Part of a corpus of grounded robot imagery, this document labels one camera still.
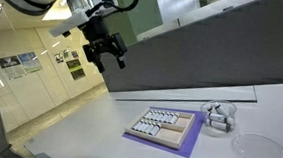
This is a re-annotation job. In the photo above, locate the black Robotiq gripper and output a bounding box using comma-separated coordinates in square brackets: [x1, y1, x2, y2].
[76, 15, 131, 76]

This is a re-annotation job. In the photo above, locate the small white-labelled bottle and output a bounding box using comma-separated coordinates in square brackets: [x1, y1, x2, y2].
[140, 121, 154, 135]
[152, 110, 163, 123]
[164, 112, 176, 125]
[155, 111, 168, 124]
[132, 120, 146, 132]
[136, 121, 150, 134]
[205, 119, 233, 132]
[212, 102, 232, 117]
[208, 112, 236, 126]
[147, 110, 159, 122]
[168, 112, 181, 126]
[148, 123, 162, 137]
[143, 109, 155, 121]
[159, 111, 172, 124]
[202, 103, 214, 114]
[144, 121, 157, 136]

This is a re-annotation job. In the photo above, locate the wooden compartment tray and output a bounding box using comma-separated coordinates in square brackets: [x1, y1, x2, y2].
[123, 106, 197, 152]

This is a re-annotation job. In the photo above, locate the bright ceiling light panel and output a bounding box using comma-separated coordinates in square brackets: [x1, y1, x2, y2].
[41, 0, 74, 24]

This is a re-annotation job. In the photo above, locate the grey desk partition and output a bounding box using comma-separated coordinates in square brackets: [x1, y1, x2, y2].
[99, 0, 283, 105]

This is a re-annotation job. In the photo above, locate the white office divider panel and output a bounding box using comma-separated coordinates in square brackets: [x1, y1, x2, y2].
[135, 0, 266, 51]

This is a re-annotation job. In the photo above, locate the purple mat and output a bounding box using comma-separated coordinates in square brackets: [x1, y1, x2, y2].
[120, 104, 207, 158]

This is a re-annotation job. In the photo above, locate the clear glass bowl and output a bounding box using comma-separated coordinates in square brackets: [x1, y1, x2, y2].
[198, 98, 238, 139]

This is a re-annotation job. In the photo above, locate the dark wall poster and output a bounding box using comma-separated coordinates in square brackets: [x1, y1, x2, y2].
[65, 58, 83, 71]
[69, 67, 87, 82]
[0, 54, 22, 70]

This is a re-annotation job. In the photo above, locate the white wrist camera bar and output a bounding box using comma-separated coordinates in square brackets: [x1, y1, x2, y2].
[48, 9, 91, 40]

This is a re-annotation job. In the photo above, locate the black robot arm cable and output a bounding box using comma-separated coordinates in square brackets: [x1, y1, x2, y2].
[91, 0, 141, 16]

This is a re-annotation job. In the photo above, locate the blue wall poster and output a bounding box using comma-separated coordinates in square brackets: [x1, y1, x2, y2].
[16, 50, 45, 75]

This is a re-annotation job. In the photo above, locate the white desk cable flap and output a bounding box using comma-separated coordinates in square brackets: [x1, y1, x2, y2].
[108, 75, 259, 111]

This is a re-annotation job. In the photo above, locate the white wall paper sheet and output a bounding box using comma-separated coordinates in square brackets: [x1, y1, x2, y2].
[1, 62, 27, 82]

